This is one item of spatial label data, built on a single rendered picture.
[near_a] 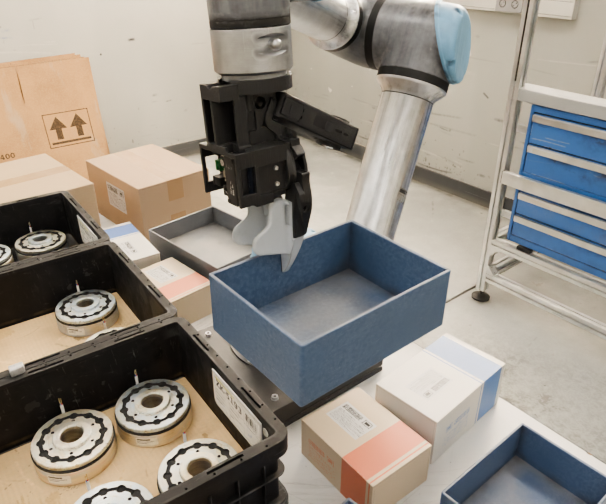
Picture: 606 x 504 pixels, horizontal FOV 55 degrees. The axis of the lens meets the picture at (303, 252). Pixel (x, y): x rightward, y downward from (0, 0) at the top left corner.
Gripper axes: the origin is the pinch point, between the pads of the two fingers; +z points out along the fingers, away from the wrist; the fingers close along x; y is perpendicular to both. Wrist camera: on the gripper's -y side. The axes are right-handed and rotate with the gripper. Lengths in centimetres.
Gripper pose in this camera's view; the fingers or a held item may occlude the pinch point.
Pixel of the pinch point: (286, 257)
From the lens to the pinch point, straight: 65.1
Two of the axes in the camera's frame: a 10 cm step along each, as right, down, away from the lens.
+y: -7.9, 3.0, -5.3
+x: 6.1, 3.0, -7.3
